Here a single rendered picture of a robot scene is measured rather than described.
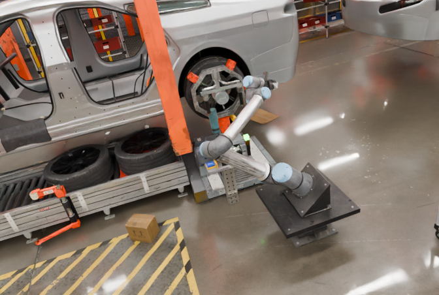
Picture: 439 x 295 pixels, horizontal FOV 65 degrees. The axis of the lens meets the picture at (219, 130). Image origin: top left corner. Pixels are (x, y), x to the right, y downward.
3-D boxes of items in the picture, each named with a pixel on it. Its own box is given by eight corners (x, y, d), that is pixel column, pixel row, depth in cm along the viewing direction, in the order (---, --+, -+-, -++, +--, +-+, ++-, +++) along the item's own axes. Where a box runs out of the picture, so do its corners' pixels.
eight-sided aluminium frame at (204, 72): (245, 108, 376) (238, 60, 351) (247, 110, 370) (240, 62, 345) (197, 121, 368) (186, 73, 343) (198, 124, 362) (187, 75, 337)
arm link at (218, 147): (213, 147, 227) (266, 82, 256) (204, 149, 237) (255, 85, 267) (225, 160, 230) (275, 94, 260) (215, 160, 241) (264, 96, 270)
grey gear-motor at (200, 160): (209, 155, 399) (203, 129, 382) (218, 175, 362) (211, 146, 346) (194, 160, 396) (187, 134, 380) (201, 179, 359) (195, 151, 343)
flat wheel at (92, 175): (61, 208, 325) (51, 188, 314) (45, 181, 374) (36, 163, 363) (125, 175, 356) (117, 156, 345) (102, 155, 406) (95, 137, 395)
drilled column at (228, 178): (236, 196, 339) (229, 160, 320) (239, 201, 330) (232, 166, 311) (227, 199, 337) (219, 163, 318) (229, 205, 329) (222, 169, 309)
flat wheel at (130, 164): (166, 138, 415) (161, 120, 404) (191, 158, 363) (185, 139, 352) (113, 160, 389) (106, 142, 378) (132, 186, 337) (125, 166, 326)
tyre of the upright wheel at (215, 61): (251, 72, 387) (200, 44, 360) (258, 77, 367) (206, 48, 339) (221, 121, 403) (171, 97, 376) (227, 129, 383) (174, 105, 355)
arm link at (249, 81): (242, 89, 273) (241, 76, 273) (253, 90, 281) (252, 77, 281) (250, 86, 265) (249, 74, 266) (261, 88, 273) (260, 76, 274)
